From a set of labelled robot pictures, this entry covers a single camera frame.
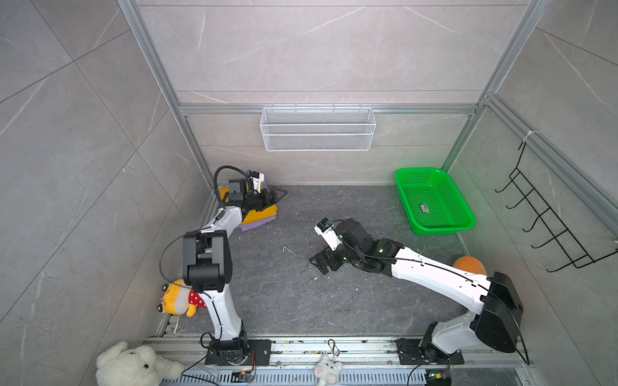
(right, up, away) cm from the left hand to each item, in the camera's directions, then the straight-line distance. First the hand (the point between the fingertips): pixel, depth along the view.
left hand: (283, 192), depth 94 cm
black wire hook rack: (+81, -18, -33) cm, 89 cm away
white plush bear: (-29, -44, -38) cm, 65 cm away
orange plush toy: (+69, -26, -8) cm, 75 cm away
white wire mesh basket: (+13, +28, +7) cm, 31 cm away
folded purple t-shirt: (-18, -14, +10) cm, 25 cm away
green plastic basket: (+69, -5, +18) cm, 71 cm away
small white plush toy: (+16, -53, -26) cm, 61 cm away
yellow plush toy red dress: (-33, -36, -16) cm, 52 cm away
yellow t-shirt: (-9, -9, -12) cm, 18 cm away
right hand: (+15, -20, -17) cm, 30 cm away
